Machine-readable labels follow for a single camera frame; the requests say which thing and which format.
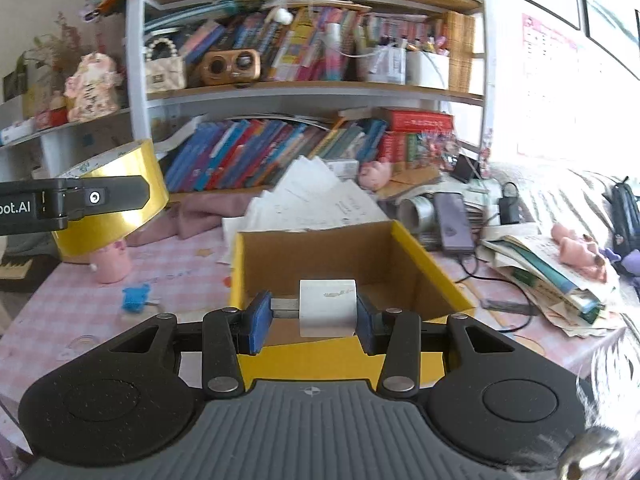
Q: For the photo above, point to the pink cylinder with stickers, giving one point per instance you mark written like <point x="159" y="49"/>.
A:
<point x="112" y="267"/>

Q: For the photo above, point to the pink cartoon figurine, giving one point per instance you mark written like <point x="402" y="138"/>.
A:
<point x="92" y="90"/>

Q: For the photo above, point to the short red and green books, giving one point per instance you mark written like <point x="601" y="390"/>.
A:
<point x="400" y="147"/>

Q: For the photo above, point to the black smartphone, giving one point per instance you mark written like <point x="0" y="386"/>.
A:
<point x="452" y="222"/>

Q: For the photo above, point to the white shelf unit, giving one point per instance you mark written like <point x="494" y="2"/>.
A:
<point x="137" y="85"/>

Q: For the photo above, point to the pink bordered wall poster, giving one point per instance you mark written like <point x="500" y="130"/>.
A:
<point x="550" y="85"/>

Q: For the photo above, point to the colourful acrylic figure stands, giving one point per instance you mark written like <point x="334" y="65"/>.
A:
<point x="440" y="147"/>

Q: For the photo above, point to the small black stand device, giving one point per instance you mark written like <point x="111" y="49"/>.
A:
<point x="466" y="169"/>

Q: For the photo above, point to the small blue toy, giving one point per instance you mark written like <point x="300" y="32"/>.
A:
<point x="134" y="297"/>

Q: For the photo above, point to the white storage container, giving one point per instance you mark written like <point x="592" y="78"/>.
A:
<point x="427" y="70"/>

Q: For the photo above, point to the pink pig plush toy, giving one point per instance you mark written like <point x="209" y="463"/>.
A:
<point x="375" y="174"/>

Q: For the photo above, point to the messy stack of textbooks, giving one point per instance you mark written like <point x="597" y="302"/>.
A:
<point x="545" y="280"/>

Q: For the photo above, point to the black pencil case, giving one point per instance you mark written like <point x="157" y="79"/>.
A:
<point x="625" y="215"/>

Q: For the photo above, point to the white pen container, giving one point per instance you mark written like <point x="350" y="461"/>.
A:
<point x="382" y="65"/>

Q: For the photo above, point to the dried flower bouquet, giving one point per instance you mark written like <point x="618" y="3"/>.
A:
<point x="55" y="50"/>

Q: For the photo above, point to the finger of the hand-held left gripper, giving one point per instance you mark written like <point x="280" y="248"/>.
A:
<point x="100" y="196"/>

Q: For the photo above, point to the row of colourful books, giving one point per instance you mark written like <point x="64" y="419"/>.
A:
<point x="240" y="150"/>

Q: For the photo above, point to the silver tape roll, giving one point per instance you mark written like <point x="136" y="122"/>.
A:
<point x="415" y="210"/>

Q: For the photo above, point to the black charger adapter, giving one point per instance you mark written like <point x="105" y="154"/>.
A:
<point x="510" y="207"/>

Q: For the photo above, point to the grey pencil lead case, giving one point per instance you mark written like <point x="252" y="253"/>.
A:
<point x="505" y="306"/>

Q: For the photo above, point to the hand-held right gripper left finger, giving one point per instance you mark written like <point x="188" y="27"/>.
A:
<point x="261" y="322"/>

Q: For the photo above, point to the white fluffy fur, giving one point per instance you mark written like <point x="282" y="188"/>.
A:
<point x="610" y="375"/>

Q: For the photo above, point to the wooden retro radio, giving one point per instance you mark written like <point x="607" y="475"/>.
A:
<point x="230" y="66"/>

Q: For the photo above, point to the pink doll toy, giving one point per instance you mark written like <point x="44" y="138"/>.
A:
<point x="575" y="252"/>

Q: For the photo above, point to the pile of white papers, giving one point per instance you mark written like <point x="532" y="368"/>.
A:
<point x="320" y="195"/>

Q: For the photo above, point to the cream quilted handbag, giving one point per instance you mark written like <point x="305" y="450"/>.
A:
<point x="165" y="72"/>

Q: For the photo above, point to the white rectangular block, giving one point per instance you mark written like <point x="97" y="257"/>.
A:
<point x="327" y="307"/>

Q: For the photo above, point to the yellow cardboard box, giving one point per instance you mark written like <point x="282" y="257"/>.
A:
<point x="300" y="360"/>

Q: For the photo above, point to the pink cloth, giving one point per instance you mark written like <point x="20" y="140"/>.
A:
<point x="200" y="210"/>

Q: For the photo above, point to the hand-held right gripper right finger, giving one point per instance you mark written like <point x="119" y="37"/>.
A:
<point x="365" y="327"/>

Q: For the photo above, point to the woven straw panel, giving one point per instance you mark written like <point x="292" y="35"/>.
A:
<point x="460" y="50"/>

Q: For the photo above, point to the grey striped blanket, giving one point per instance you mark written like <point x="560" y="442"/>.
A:
<point x="560" y="195"/>

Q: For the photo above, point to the shelf row of thin books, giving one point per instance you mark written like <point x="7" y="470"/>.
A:
<point x="310" y="45"/>

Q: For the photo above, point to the yellow tape roll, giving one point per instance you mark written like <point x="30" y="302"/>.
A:
<point x="115" y="235"/>

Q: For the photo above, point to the silver metal bell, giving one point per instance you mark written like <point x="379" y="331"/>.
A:
<point x="595" y="455"/>

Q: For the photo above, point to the thick red book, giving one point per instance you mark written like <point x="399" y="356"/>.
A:
<point x="420" y="121"/>

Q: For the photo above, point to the small white box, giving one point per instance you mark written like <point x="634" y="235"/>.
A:
<point x="342" y="167"/>

